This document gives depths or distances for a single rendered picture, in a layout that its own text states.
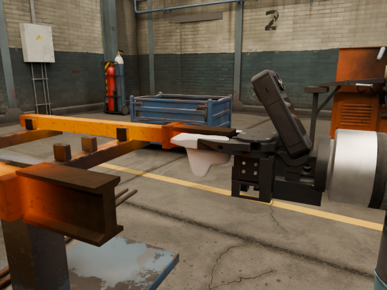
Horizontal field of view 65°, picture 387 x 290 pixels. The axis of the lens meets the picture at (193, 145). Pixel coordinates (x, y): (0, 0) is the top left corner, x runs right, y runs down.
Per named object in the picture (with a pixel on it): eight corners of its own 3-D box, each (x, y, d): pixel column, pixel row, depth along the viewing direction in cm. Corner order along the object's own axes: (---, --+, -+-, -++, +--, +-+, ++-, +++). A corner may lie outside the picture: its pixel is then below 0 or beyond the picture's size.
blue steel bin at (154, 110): (232, 145, 435) (233, 94, 417) (210, 159, 365) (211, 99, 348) (160, 137, 485) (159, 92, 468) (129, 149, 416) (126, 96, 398)
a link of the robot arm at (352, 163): (380, 140, 31) (371, 125, 40) (328, 136, 33) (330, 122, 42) (368, 220, 33) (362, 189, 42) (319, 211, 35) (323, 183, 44)
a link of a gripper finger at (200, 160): (164, 176, 43) (228, 183, 41) (163, 136, 42) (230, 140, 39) (171, 170, 46) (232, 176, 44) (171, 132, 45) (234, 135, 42)
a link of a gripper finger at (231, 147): (193, 152, 40) (263, 157, 37) (193, 140, 39) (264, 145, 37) (203, 144, 44) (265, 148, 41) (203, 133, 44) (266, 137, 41)
